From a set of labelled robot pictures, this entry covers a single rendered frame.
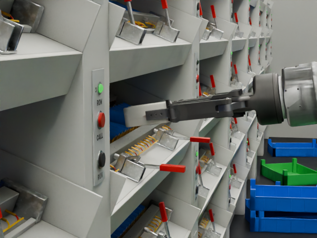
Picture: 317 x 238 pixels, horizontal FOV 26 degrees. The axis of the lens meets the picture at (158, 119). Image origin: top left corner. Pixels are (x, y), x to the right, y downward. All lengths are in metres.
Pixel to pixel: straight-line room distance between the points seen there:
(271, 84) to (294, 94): 0.04
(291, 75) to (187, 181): 0.48
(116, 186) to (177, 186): 0.62
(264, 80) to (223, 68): 1.08
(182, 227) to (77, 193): 0.74
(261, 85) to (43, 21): 0.40
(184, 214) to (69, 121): 0.75
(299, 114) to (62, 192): 0.41
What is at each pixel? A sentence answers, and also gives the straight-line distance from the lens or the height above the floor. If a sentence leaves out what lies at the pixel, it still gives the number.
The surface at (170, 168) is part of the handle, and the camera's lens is 0.96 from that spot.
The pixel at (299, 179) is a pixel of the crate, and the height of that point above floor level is 0.03.
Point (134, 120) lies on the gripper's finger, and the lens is 1.04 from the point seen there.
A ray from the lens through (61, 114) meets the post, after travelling 0.70.
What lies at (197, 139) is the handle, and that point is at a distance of 1.21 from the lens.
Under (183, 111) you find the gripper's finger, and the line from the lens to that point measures 0.99.
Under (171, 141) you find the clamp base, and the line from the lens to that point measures 1.22.
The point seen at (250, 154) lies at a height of 0.16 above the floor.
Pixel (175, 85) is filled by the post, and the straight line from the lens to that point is 1.38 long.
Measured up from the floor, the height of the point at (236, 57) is 0.64.
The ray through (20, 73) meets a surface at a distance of 0.55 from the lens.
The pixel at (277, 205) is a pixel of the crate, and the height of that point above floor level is 0.10.
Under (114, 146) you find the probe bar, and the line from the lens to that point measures 1.00.
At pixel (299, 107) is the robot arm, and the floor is 0.63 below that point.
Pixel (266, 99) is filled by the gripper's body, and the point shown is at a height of 0.64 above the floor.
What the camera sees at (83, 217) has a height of 0.55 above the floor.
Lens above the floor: 0.73
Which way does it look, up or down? 7 degrees down
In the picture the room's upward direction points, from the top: straight up
